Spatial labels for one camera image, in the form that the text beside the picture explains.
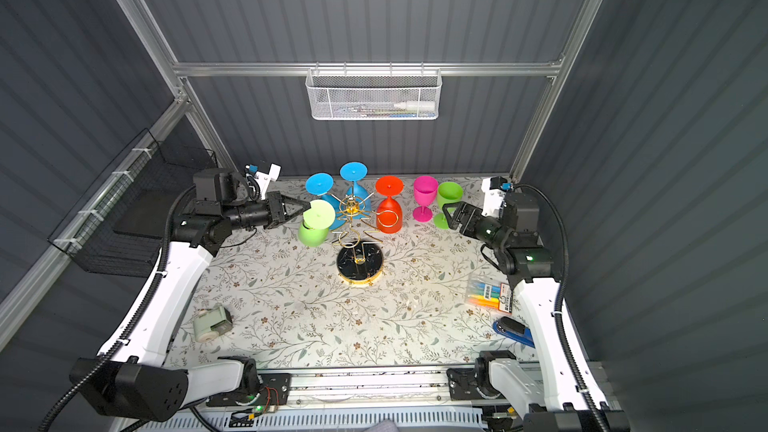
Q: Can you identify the blue wine glass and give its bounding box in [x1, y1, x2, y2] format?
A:
[305, 172, 343, 231]
[340, 161, 371, 212]

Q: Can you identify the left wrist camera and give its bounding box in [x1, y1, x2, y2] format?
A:
[244, 163, 281, 200]

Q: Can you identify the magenta wine glass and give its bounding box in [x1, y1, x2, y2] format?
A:
[413, 176, 439, 223]

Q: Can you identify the green wine glass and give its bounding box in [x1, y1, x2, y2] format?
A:
[433, 181, 463, 230]
[298, 199, 336, 247]

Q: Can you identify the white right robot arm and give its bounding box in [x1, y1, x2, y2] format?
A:
[443, 184, 630, 431]

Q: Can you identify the black wire basket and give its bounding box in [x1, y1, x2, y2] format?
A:
[48, 129, 217, 278]

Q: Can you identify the red wine glass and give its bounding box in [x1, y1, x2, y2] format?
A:
[375, 176, 404, 234]

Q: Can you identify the gold wine glass rack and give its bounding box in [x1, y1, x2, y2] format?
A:
[332, 187, 385, 287]

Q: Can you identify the pack of coloured markers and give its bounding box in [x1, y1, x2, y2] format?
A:
[466, 280, 514, 314]

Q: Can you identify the floral table mat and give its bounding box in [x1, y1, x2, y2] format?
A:
[166, 218, 535, 369]

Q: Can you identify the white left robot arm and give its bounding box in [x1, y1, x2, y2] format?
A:
[53, 168, 310, 424]

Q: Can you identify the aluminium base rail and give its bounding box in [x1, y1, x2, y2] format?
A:
[137, 365, 613, 432]

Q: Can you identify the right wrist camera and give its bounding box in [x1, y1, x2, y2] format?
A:
[481, 176, 511, 218]

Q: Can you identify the white wire mesh basket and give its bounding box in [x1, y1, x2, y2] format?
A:
[305, 70, 443, 121]

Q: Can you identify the white tube in basket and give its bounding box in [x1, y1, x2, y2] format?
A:
[393, 101, 437, 114]

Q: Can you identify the blue stapler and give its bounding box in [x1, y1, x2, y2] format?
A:
[492, 316, 535, 348]

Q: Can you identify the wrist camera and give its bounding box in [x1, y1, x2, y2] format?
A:
[244, 163, 281, 200]
[481, 176, 511, 218]

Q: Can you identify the white tape dispenser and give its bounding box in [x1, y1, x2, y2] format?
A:
[193, 305, 233, 343]

